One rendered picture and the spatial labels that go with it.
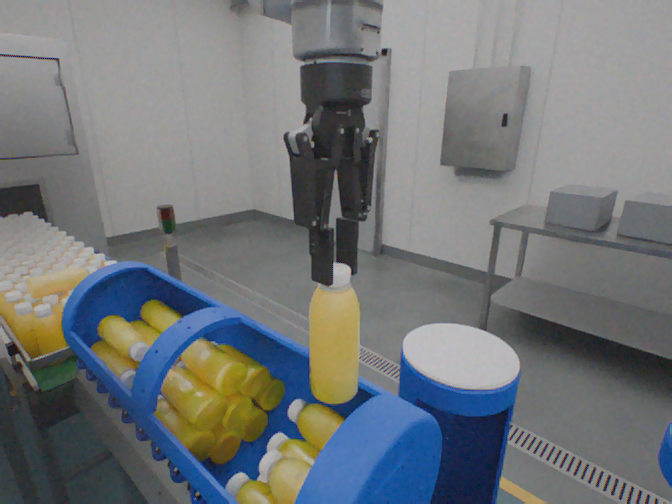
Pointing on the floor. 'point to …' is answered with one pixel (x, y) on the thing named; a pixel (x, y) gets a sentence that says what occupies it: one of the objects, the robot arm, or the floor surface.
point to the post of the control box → (16, 456)
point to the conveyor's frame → (43, 413)
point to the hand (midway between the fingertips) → (334, 251)
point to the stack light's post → (173, 261)
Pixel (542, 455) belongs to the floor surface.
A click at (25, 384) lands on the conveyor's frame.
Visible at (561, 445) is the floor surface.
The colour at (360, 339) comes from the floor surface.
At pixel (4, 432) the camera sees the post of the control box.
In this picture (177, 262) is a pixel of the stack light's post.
